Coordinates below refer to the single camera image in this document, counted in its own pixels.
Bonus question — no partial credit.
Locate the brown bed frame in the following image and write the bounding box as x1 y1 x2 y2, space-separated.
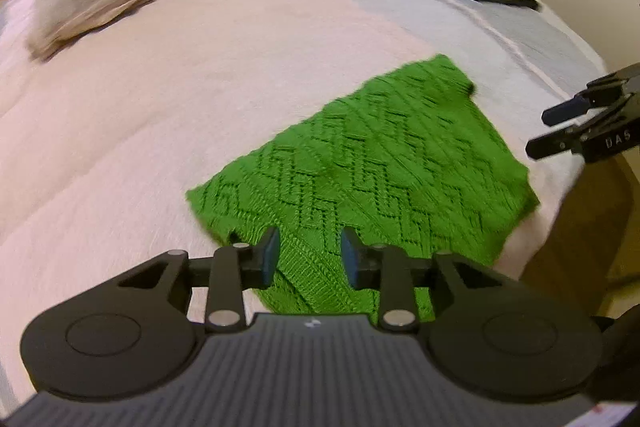
520 150 639 317

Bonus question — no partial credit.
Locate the green knitted sweater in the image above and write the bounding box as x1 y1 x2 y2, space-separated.
186 55 538 315

